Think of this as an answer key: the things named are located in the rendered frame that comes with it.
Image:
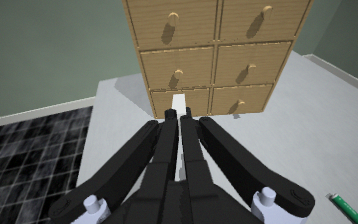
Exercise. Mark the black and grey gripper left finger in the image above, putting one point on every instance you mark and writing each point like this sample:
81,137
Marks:
95,199

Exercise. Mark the wooden drawer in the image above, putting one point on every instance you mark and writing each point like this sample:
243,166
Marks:
190,21
178,67
252,19
239,98
233,60
195,98

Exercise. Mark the tan chest of drawers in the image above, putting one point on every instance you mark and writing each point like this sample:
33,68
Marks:
214,43

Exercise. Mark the green aa battery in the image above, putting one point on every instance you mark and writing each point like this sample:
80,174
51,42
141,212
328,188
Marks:
345,207

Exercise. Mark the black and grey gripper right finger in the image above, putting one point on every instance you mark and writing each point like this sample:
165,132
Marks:
272,198

